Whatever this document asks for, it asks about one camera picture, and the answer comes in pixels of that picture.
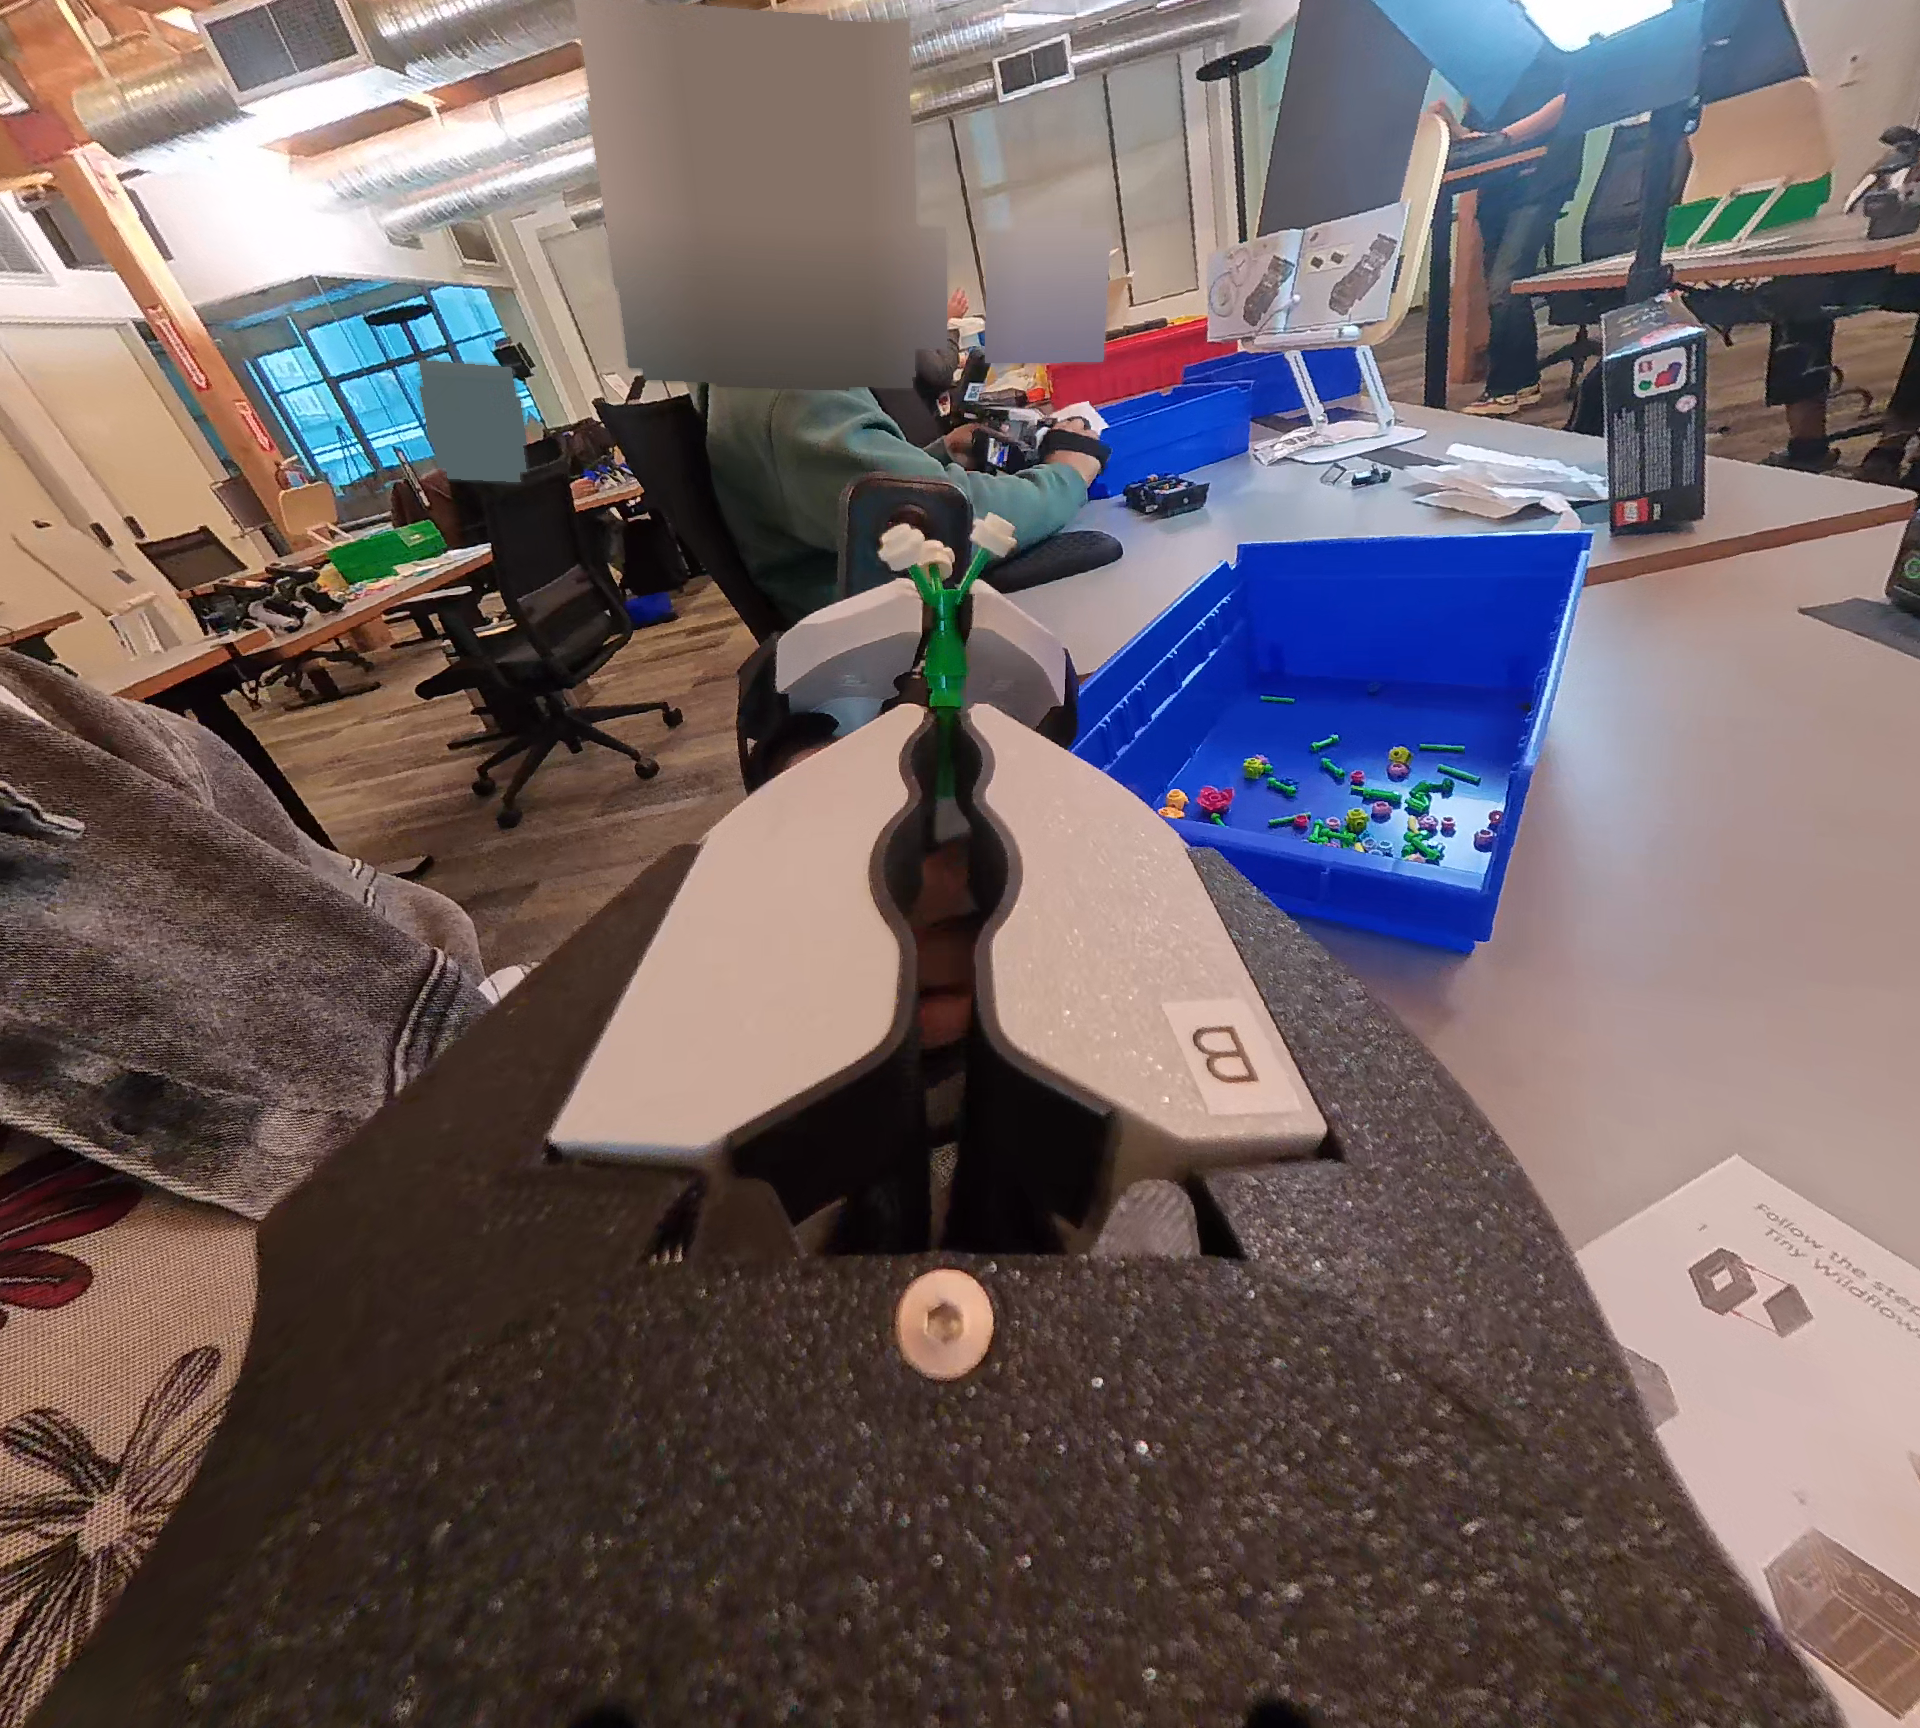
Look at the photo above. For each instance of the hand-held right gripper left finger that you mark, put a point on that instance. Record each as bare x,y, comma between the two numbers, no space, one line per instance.
751,978

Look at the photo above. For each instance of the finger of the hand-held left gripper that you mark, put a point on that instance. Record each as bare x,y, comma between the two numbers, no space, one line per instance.
1020,657
849,649

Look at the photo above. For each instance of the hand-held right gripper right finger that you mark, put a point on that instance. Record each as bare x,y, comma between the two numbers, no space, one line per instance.
1141,978

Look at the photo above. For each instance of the green lego stem white flowers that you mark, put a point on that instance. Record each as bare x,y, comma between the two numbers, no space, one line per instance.
944,649

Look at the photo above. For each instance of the pile of lego pieces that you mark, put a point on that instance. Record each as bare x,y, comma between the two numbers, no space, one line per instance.
1350,798

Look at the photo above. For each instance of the large blue plastic bin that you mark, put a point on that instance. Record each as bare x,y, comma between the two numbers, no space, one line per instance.
1350,618

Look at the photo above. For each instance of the small black lego model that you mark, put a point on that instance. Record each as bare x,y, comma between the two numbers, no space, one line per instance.
1167,498

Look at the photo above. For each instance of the narrow black lego box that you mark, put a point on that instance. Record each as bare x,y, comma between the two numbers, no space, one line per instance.
1650,423

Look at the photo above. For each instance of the black office chair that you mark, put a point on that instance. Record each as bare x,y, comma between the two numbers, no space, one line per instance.
660,482
524,588

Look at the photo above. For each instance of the red plastic bin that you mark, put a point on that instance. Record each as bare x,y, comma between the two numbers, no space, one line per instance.
1124,370

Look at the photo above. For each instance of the white booklet stand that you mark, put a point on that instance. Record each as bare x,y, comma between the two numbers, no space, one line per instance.
1350,387

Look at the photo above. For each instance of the green plastic bin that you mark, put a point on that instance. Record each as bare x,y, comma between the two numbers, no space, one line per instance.
387,550

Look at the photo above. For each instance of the open booklet with pictures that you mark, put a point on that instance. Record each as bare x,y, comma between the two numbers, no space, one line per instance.
1304,267

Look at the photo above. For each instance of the air vent grille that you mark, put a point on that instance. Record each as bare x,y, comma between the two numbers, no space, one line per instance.
1033,69
284,33

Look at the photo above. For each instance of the white paper bags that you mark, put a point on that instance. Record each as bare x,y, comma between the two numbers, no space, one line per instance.
1500,482

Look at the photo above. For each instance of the large paned window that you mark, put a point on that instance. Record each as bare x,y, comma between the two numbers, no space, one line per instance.
374,379

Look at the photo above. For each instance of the long wooden desk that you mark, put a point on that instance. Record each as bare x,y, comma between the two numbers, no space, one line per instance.
1724,258
300,618

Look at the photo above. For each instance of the person's denim jacket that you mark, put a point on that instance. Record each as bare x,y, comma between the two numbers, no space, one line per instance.
180,949

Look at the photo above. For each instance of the white instruction booklet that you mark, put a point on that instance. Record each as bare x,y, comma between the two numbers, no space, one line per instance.
1800,1382

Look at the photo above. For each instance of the person's floral shirt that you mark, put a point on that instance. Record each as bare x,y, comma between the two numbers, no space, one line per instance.
90,1458

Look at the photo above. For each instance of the wooden support post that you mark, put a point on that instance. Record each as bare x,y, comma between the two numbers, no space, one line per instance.
164,318

